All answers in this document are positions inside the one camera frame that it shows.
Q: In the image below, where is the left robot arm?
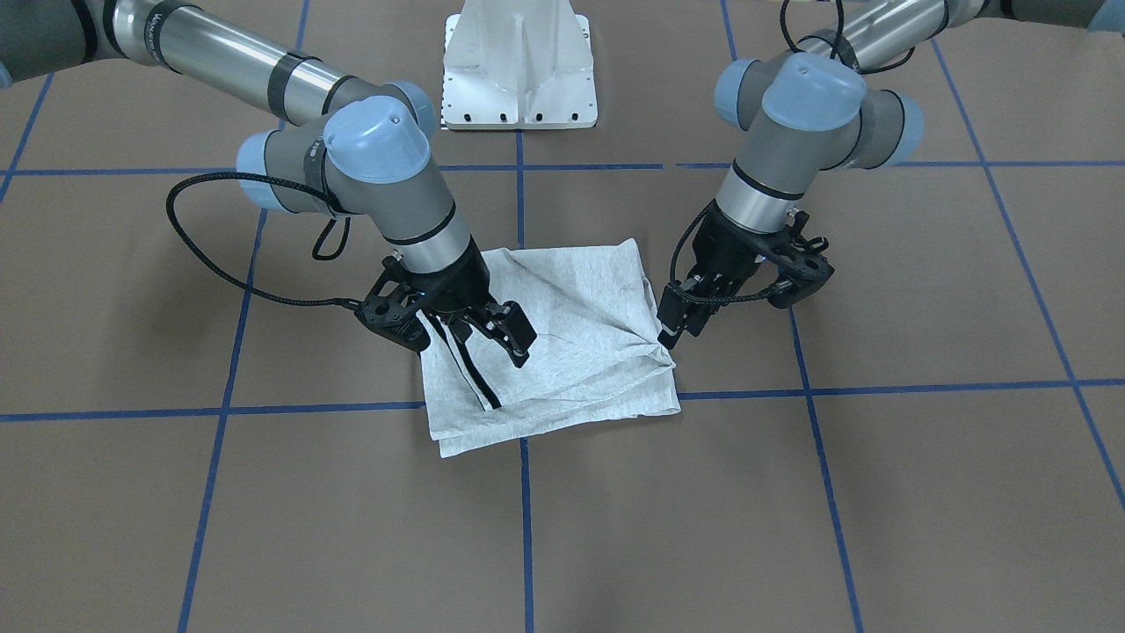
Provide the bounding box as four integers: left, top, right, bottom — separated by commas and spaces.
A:
657, 1, 1122, 349

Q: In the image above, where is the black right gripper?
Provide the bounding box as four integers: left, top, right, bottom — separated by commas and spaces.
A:
356, 239, 537, 368

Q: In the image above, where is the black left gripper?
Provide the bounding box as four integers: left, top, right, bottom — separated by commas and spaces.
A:
657, 200, 835, 350

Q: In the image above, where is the long blue tape line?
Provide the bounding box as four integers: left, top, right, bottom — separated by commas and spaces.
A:
719, 0, 867, 633

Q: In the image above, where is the crossing blue tape line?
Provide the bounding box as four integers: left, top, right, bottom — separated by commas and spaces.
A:
1, 378, 1124, 422

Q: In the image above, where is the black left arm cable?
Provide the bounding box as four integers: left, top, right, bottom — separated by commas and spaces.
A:
780, 0, 919, 76

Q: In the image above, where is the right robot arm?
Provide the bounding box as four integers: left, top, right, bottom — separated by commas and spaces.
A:
3, 1, 537, 367

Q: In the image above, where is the grey cartoon print t-shirt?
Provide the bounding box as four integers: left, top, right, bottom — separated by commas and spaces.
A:
421, 239, 680, 456

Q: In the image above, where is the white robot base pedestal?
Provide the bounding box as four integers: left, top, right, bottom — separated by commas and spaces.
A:
439, 1, 599, 132

